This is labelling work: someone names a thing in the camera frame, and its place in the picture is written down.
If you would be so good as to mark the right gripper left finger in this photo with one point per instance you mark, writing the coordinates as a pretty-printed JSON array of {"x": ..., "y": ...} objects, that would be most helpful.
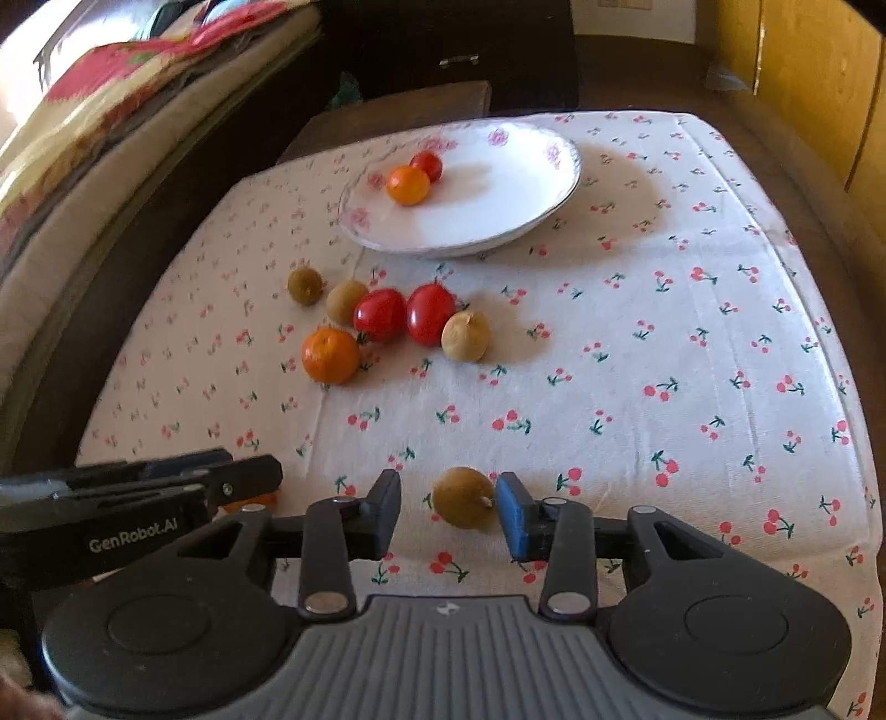
[{"x": 335, "y": 533}]

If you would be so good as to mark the oval red tomato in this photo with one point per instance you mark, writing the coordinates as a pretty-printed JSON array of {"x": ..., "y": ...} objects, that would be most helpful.
[{"x": 429, "y": 307}]

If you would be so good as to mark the white floral plate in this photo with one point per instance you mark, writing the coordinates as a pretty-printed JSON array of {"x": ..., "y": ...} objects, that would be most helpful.
[{"x": 499, "y": 180}]

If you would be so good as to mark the tan longan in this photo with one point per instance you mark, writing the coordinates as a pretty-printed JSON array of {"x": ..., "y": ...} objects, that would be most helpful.
[
  {"x": 341, "y": 302},
  {"x": 466, "y": 337}
]

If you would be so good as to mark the beige mattress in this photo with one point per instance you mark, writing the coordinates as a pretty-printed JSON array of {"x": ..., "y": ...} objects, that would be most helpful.
[{"x": 41, "y": 257}]

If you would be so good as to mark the round red tomato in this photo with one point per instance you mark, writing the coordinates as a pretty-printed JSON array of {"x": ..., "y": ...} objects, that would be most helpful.
[{"x": 430, "y": 163}]

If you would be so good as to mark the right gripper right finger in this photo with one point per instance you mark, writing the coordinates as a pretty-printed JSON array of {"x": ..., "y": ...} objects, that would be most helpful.
[{"x": 557, "y": 531}]

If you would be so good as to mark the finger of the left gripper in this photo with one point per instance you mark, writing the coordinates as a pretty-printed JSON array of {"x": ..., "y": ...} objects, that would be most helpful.
[{"x": 216, "y": 478}]

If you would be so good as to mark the yellow wooden wardrobe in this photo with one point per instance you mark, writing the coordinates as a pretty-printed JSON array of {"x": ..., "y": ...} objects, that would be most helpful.
[{"x": 815, "y": 71}]

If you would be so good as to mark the dark wooden nightstand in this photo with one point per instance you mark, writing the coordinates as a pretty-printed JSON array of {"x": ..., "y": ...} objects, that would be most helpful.
[{"x": 524, "y": 49}]

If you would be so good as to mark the dark wooden stool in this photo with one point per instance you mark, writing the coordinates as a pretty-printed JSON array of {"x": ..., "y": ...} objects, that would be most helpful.
[{"x": 390, "y": 114}]

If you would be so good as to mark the dark brown longan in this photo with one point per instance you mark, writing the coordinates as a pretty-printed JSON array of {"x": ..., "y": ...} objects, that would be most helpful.
[{"x": 305, "y": 286}]

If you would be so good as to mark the floral quilt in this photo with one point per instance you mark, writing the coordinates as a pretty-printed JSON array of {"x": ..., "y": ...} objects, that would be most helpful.
[{"x": 100, "y": 90}]

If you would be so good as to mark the orange tangerine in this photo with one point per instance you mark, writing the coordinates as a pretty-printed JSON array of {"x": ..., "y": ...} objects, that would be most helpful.
[
  {"x": 330, "y": 356},
  {"x": 265, "y": 501},
  {"x": 408, "y": 186}
]

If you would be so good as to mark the cherry print tablecloth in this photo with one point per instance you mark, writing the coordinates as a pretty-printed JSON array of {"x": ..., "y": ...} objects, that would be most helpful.
[{"x": 659, "y": 341}]

